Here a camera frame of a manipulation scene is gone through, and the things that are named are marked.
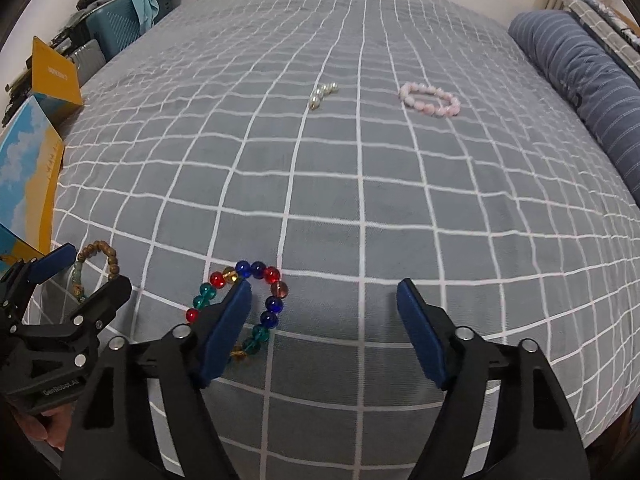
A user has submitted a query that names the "teal cloth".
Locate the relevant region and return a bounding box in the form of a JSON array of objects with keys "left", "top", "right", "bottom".
[{"left": 127, "top": 0, "right": 160, "bottom": 33}]

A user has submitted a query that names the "multicoloured glass bead bracelet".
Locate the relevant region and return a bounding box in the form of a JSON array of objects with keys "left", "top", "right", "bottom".
[{"left": 185, "top": 260, "right": 289, "bottom": 363}]

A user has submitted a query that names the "blue suitcase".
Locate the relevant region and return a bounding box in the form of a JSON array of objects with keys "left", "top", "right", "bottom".
[{"left": 84, "top": 0, "right": 181, "bottom": 63}]

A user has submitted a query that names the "patchwork printed pillow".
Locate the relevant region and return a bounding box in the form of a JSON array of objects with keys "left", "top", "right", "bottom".
[{"left": 555, "top": 0, "right": 640, "bottom": 53}]

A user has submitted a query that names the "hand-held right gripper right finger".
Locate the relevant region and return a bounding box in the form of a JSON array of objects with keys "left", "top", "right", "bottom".
[{"left": 396, "top": 278, "right": 593, "bottom": 480}]

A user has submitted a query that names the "grey checked bed sheet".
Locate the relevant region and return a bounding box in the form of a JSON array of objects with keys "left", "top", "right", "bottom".
[{"left": 27, "top": 0, "right": 640, "bottom": 480}]

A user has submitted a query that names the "sky printed cardboard box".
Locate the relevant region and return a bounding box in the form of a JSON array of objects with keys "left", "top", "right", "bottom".
[{"left": 0, "top": 35, "right": 85, "bottom": 267}]

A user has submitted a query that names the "blue striped pillow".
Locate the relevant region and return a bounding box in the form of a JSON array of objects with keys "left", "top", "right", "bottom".
[{"left": 508, "top": 10, "right": 640, "bottom": 196}]

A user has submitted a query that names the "grey suitcase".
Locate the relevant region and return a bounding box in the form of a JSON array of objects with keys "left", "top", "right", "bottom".
[{"left": 62, "top": 37, "right": 108, "bottom": 83}]

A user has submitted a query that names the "person's left hand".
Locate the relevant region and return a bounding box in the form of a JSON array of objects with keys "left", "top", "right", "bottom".
[{"left": 10, "top": 401, "right": 77, "bottom": 453}]

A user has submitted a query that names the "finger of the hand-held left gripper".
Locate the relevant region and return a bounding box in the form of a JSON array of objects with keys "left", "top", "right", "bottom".
[
  {"left": 0, "top": 242, "right": 77, "bottom": 306},
  {"left": 9, "top": 274, "right": 133, "bottom": 348}
]

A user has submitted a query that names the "folded plaid blanket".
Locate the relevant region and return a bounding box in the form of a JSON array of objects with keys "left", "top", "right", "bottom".
[{"left": 562, "top": 0, "right": 640, "bottom": 86}]

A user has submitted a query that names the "brown wooden bead bracelet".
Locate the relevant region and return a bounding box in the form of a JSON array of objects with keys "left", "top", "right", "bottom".
[{"left": 70, "top": 240, "right": 123, "bottom": 305}]

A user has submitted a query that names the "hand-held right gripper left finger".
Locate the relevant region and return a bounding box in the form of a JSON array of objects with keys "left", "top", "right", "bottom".
[{"left": 62, "top": 280, "right": 253, "bottom": 480}]

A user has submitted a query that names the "pink bead bracelet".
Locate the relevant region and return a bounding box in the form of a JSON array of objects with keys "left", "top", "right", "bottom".
[{"left": 398, "top": 81, "right": 462, "bottom": 118}]

